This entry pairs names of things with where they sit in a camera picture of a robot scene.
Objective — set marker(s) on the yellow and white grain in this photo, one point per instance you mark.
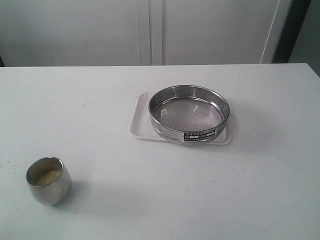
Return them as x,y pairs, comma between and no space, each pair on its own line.
48,178

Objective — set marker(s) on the white cabinet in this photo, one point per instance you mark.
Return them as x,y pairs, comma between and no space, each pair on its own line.
139,32

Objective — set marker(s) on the white plastic tray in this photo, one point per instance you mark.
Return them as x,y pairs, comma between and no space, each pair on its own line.
140,126

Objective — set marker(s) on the round stainless steel sieve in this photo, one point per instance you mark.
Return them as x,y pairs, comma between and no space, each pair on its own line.
188,114

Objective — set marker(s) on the stainless steel cup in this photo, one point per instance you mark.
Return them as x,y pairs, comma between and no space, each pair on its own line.
53,193

